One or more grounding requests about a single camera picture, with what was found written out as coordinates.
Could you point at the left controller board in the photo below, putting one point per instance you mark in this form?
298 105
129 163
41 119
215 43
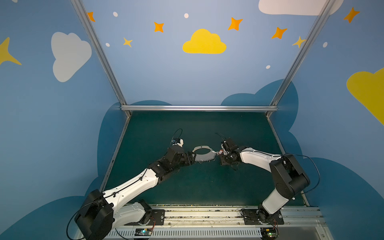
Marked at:
143 232

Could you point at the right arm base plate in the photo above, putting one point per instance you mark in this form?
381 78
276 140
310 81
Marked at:
261 217

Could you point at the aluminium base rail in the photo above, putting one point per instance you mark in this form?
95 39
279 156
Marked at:
193 222

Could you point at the aluminium frame post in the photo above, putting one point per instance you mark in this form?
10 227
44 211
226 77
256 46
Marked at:
303 51
91 33

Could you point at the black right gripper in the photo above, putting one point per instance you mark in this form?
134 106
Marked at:
225 153

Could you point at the controller board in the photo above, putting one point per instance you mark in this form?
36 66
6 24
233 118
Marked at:
269 233
143 232

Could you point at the right controller board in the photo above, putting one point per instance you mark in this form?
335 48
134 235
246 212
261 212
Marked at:
269 233

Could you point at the aluminium frame back rail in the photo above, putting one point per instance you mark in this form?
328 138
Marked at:
199 108

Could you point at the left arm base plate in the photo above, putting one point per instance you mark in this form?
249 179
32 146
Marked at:
151 217

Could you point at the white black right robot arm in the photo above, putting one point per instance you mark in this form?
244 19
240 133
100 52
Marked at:
288 176

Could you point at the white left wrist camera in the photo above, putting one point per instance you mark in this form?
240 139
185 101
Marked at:
177 142

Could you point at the grey oval keyring plate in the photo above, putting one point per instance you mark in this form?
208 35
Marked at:
209 156

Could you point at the aluminium frame left post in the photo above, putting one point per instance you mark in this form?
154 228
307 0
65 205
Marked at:
91 33

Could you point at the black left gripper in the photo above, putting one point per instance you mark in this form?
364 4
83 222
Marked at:
190 158

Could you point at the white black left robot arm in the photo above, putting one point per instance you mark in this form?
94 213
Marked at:
100 211

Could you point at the aluminium frame right post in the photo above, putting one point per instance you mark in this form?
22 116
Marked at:
303 51

